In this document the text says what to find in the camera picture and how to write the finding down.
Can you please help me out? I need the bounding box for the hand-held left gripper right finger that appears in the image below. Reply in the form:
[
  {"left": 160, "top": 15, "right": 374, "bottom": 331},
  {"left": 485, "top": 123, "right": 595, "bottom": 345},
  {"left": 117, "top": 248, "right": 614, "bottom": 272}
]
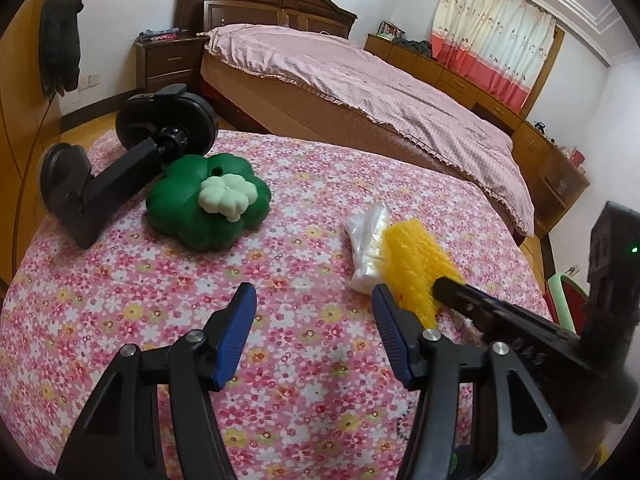
[{"left": 371, "top": 284, "right": 583, "bottom": 480}]

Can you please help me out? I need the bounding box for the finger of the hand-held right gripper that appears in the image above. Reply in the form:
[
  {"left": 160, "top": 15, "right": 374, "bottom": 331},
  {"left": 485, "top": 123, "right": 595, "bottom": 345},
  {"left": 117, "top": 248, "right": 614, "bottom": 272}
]
[{"left": 432, "top": 276, "right": 596, "bottom": 371}]

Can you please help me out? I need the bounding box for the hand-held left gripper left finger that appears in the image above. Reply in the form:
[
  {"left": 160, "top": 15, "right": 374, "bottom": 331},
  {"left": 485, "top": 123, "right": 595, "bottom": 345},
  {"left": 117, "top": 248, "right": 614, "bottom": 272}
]
[{"left": 55, "top": 282, "right": 258, "bottom": 480}]

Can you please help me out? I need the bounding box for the red bucket with green rim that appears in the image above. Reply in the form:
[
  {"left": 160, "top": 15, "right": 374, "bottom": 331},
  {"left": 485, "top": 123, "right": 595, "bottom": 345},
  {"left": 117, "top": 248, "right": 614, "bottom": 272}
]
[{"left": 545, "top": 272, "right": 593, "bottom": 336}]

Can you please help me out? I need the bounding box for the white crumpled plastic bag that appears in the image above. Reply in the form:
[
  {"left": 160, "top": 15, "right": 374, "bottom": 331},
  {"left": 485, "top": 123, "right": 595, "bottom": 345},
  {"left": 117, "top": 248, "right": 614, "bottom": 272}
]
[{"left": 342, "top": 202, "right": 391, "bottom": 295}]

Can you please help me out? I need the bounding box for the pink floral tablecloth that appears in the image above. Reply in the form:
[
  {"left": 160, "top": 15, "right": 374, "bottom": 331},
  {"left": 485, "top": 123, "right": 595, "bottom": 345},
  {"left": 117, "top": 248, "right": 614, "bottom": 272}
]
[{"left": 0, "top": 129, "right": 556, "bottom": 480}]

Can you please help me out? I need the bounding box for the green clover-shaped toy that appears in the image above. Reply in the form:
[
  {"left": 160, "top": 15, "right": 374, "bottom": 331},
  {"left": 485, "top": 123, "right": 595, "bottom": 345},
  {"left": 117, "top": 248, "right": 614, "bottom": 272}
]
[{"left": 146, "top": 154, "right": 272, "bottom": 252}]

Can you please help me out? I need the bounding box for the long wooden cabinet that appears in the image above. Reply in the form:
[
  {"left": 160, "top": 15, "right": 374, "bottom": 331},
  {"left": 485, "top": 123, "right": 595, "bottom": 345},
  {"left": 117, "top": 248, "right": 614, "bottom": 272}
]
[{"left": 365, "top": 32, "right": 591, "bottom": 231}]

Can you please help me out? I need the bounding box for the black suction-cup stand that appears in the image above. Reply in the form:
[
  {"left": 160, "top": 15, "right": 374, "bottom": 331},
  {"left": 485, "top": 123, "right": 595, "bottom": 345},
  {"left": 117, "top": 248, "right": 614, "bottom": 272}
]
[{"left": 40, "top": 85, "right": 219, "bottom": 248}]

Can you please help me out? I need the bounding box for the pink checked quilt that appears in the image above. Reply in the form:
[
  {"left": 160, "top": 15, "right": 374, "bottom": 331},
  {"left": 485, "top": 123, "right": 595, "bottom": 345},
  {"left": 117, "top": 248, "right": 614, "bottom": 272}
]
[{"left": 204, "top": 23, "right": 535, "bottom": 238}]

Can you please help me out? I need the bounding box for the dark clothes heap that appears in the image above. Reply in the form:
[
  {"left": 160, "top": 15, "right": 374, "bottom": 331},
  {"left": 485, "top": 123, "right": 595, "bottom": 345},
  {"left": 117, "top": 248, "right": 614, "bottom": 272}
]
[{"left": 400, "top": 39, "right": 433, "bottom": 58}]

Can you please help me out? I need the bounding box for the dark wooden nightstand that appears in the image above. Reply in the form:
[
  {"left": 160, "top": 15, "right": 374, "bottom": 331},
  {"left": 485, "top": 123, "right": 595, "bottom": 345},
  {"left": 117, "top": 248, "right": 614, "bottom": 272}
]
[{"left": 134, "top": 34, "right": 210, "bottom": 95}]

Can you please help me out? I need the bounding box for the white and red curtain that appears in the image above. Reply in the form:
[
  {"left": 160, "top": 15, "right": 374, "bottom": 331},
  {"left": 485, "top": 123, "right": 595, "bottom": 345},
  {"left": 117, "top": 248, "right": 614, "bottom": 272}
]
[{"left": 430, "top": 0, "right": 558, "bottom": 111}]

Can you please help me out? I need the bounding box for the red blue packet pile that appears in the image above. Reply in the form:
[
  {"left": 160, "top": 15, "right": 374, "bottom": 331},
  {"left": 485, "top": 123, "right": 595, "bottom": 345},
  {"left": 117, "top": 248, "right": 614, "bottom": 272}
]
[{"left": 139, "top": 27, "right": 180, "bottom": 42}]

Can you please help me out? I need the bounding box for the light wooden wardrobe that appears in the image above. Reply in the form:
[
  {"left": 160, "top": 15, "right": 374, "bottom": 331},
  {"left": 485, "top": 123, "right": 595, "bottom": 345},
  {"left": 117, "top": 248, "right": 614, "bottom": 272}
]
[{"left": 0, "top": 0, "right": 66, "bottom": 281}]

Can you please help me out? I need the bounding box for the black hanging jacket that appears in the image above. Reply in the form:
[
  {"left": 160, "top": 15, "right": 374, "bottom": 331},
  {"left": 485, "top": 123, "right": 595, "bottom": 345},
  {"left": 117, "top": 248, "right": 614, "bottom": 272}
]
[{"left": 39, "top": 0, "right": 83, "bottom": 96}]

